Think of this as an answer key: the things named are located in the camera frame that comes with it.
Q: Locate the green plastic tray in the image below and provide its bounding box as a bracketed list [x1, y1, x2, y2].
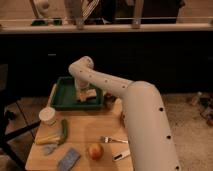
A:
[50, 77, 104, 111]

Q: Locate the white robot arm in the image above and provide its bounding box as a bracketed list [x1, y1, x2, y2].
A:
[68, 56, 182, 171]

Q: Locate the tan object in tray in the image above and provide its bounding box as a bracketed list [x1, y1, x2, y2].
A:
[76, 89, 97, 102]

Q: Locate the blue sponge eraser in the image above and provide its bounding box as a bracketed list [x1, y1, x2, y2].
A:
[58, 148, 81, 171]

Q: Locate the small glass jar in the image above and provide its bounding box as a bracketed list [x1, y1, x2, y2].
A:
[104, 93, 117, 102]

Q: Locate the white lidded cup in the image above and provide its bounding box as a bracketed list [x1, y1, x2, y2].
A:
[39, 107, 56, 125]

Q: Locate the brown bowl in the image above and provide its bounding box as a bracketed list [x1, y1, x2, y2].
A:
[120, 112, 125, 127]

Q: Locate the silver fork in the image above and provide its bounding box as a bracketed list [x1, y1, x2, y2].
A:
[100, 136, 128, 144]

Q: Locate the orange fruit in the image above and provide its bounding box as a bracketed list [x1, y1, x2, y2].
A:
[88, 143, 104, 160]

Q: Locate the grey cloth scrap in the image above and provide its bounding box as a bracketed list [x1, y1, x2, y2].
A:
[42, 144, 58, 155]

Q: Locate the white handled knife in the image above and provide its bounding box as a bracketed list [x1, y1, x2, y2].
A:
[113, 150, 130, 161]

